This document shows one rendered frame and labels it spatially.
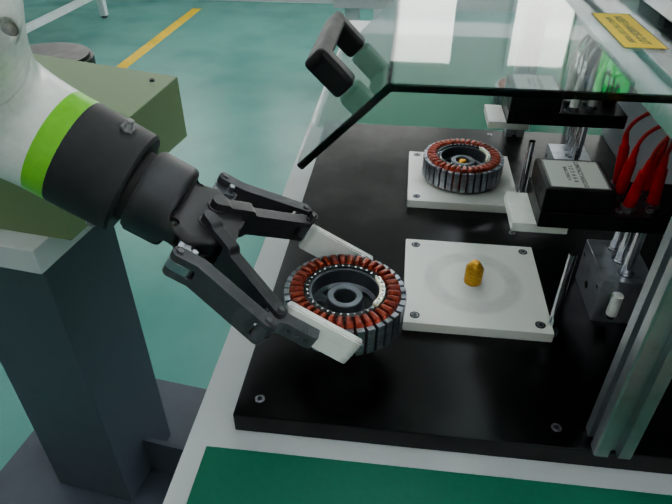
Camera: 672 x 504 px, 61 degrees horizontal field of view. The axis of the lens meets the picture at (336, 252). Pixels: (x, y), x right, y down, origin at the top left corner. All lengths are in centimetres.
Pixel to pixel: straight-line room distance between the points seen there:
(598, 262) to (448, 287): 15
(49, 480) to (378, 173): 103
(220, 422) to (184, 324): 124
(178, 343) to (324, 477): 125
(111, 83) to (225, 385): 60
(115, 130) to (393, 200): 43
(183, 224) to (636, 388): 37
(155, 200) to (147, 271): 155
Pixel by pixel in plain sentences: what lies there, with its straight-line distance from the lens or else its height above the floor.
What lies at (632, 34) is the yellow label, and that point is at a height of 107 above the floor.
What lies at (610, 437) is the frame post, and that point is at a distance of 52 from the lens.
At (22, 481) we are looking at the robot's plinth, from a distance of 154.
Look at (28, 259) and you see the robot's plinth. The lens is 85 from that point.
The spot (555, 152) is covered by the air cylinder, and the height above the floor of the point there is 82.
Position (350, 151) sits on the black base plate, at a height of 77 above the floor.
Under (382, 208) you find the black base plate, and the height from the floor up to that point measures 77.
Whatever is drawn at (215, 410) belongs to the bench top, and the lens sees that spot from 57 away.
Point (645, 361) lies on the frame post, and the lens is 46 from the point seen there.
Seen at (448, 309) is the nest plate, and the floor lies 78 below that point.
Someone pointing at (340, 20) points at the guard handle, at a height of 106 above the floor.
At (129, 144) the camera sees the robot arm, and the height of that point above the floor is 99.
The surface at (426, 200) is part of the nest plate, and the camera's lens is 79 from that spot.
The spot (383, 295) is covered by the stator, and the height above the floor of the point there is 85.
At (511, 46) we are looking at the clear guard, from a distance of 43.
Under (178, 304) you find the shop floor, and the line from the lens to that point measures 186.
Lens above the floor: 118
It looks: 36 degrees down
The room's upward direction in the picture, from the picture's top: straight up
